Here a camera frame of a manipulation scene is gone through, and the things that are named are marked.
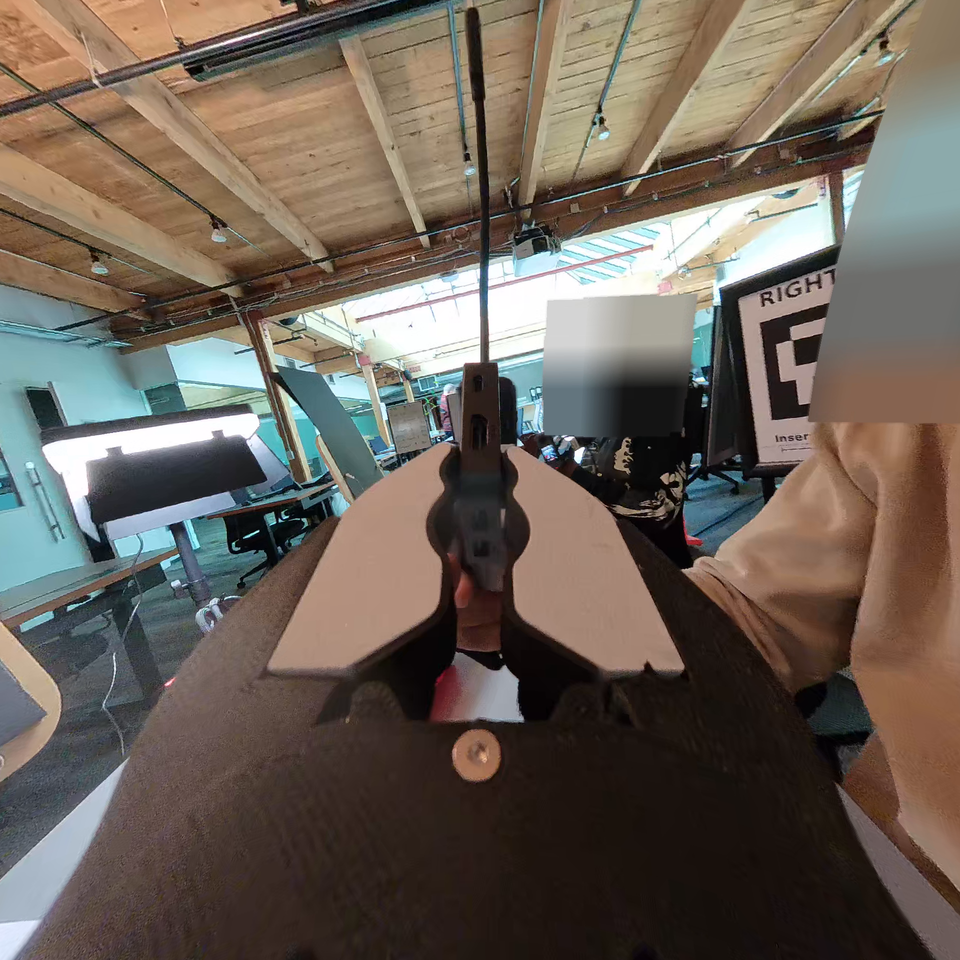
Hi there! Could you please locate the black office chair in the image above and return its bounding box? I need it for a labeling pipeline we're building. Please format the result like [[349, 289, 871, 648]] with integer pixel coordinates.
[[223, 510, 305, 590]]

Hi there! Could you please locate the person's right hand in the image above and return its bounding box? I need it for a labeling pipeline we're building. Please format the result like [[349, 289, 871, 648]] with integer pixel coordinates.
[[448, 555, 505, 655]]

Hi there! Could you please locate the wooden desk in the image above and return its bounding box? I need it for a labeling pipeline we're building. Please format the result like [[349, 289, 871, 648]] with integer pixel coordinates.
[[0, 546, 181, 699]]

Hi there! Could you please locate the framed tag sign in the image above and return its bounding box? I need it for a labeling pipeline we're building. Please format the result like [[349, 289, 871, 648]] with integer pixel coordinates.
[[718, 243, 841, 477]]

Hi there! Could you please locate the small whiteboard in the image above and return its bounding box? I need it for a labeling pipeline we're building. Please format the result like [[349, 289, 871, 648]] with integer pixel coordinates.
[[387, 402, 433, 456]]

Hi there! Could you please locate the studio softbox light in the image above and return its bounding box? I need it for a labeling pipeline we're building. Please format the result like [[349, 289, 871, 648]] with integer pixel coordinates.
[[41, 403, 290, 543]]

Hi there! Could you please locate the person's right forearm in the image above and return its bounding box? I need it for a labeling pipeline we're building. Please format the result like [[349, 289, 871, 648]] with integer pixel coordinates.
[[684, 421, 960, 695]]

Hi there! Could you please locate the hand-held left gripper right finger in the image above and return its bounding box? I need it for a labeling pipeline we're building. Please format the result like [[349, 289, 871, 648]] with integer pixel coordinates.
[[498, 446, 686, 681]]

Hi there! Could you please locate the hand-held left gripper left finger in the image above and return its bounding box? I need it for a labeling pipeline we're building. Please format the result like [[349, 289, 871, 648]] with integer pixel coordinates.
[[267, 446, 459, 681]]

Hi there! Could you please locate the black port adapter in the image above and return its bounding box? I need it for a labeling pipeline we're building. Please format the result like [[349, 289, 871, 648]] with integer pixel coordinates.
[[457, 362, 520, 595]]

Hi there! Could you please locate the softbox light stand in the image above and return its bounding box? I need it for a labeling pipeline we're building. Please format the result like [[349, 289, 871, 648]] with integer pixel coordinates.
[[168, 521, 222, 609]]

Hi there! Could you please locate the curved plywood chair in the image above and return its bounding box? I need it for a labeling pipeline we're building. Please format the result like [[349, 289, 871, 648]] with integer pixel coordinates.
[[0, 622, 63, 783]]

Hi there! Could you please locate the long office desk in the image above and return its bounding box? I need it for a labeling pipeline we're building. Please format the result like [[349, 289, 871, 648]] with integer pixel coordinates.
[[206, 482, 340, 522]]

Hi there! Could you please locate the ceiling projector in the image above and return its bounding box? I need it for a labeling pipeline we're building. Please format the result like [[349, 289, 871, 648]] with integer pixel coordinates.
[[512, 225, 564, 279]]

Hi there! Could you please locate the black adapter cable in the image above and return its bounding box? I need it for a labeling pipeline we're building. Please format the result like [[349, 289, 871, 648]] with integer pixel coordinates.
[[465, 6, 498, 366]]

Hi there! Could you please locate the person's beige hoodie torso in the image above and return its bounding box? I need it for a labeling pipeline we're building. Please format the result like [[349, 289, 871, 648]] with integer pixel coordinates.
[[847, 585, 960, 894]]

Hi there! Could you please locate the dark leaning panel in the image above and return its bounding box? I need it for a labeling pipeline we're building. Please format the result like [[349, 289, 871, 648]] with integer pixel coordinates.
[[273, 365, 385, 502]]

